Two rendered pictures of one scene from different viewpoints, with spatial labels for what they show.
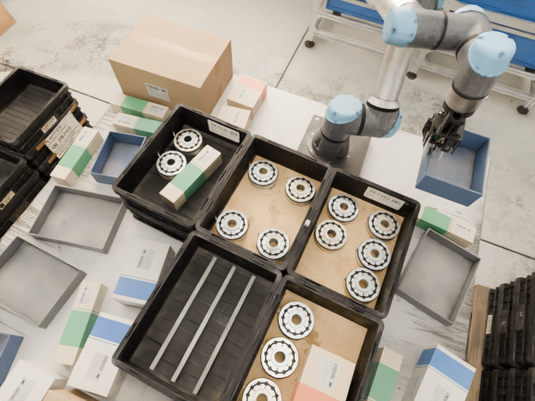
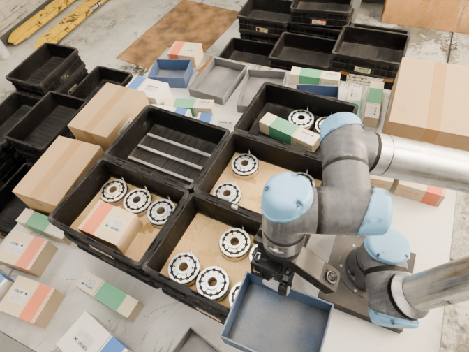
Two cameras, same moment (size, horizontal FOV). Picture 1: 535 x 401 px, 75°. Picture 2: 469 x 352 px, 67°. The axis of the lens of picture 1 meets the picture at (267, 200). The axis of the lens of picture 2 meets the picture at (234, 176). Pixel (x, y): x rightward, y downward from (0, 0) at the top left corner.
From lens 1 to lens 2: 0.91 m
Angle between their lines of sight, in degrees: 49
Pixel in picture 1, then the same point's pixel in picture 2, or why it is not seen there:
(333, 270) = (203, 247)
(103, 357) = not seen: hidden behind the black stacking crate
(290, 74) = not seen: outside the picture
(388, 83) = (420, 277)
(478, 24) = (341, 194)
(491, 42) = (286, 181)
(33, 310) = (201, 87)
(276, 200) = not seen: hidden behind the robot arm
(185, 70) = (409, 107)
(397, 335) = (151, 327)
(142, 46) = (429, 73)
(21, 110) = (373, 53)
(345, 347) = (137, 252)
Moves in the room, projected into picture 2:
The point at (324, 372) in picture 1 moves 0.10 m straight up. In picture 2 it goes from (115, 221) to (103, 207)
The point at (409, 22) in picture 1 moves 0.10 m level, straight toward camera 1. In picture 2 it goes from (329, 126) to (276, 111)
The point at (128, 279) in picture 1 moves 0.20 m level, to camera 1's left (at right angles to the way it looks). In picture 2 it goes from (210, 118) to (216, 88)
